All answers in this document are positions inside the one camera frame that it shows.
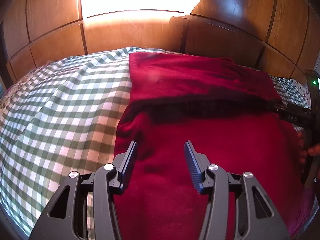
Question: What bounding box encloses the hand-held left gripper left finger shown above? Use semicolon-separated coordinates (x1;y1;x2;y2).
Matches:
30;140;138;240

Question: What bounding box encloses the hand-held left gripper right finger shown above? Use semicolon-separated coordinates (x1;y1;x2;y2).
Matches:
184;140;292;240

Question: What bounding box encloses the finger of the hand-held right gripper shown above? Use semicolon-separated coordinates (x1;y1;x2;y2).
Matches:
272;99;313;131

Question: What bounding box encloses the red garment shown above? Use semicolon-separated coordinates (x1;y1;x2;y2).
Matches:
113;52;316;240

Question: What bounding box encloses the person's right hand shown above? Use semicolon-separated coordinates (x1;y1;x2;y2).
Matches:
297;132;320;165

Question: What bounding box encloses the green checked bed sheet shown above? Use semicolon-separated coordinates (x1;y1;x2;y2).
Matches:
0;46;141;238

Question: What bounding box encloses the wooden panelling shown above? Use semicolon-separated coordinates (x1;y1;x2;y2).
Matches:
0;0;320;90

